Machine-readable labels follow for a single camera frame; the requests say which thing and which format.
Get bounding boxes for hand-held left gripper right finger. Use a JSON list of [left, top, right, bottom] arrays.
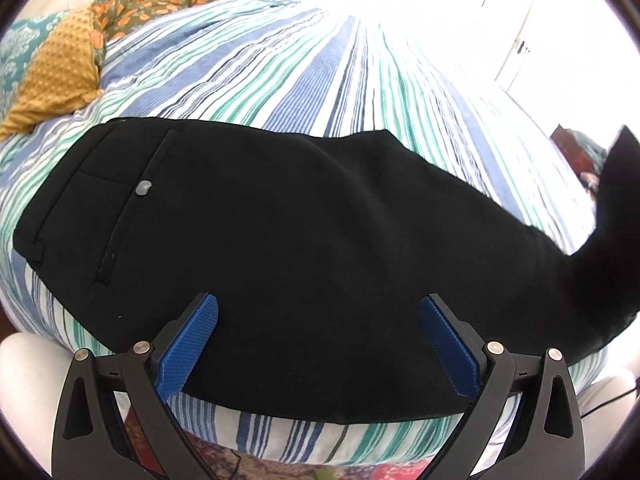
[[419, 295, 583, 480]]

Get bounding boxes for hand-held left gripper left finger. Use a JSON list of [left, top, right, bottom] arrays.
[[52, 292, 219, 480]]

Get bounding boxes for black pants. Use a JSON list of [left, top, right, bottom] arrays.
[[12, 117, 640, 426]]

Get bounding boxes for red patterned rug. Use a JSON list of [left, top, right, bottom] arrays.
[[125, 405, 453, 480]]

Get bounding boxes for person's white trousers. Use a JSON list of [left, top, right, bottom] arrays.
[[0, 332, 640, 480]]

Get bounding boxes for colourful clothes pile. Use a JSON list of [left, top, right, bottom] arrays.
[[580, 170, 602, 202]]

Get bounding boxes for dark wooden cabinet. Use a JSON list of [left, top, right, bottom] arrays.
[[550, 124, 608, 173]]

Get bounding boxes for grey blue clothes pile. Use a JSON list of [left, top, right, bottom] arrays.
[[575, 130, 608, 163]]

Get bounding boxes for striped blue green bed cover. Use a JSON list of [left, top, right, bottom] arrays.
[[0, 0, 608, 466]]

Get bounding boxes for white door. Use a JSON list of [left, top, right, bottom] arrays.
[[495, 0, 556, 93]]

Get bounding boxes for yellow dotted pillow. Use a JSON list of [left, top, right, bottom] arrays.
[[0, 7, 103, 141]]

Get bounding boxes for orange floral blanket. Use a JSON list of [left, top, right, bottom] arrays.
[[90, 0, 273, 43]]

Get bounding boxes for white wardrobe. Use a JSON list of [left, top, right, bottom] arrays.
[[300, 0, 506, 61]]

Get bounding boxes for teal patterned pillow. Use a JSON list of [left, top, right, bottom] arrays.
[[0, 10, 66, 116]]

